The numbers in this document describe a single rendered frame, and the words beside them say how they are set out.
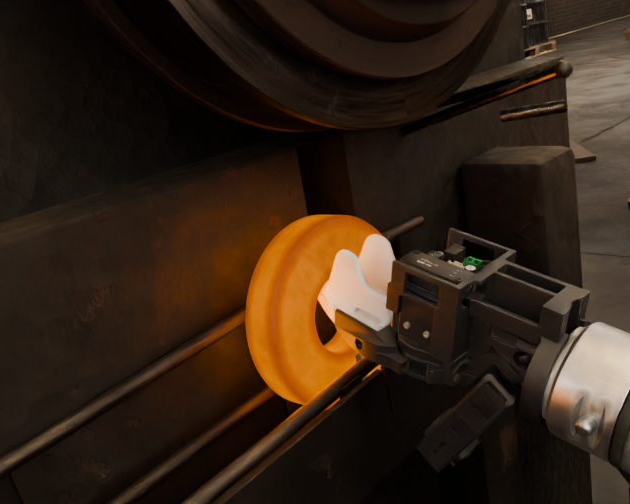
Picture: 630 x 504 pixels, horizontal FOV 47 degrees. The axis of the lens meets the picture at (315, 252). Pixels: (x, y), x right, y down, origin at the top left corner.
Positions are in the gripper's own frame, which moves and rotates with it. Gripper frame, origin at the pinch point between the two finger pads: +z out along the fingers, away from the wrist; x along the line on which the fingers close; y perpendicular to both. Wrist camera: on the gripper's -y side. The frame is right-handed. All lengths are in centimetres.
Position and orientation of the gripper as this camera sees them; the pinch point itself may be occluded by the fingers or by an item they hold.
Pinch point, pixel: (326, 288)
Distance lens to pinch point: 57.9
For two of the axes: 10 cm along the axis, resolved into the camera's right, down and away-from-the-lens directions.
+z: -7.4, -3.3, 5.9
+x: -6.8, 3.3, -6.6
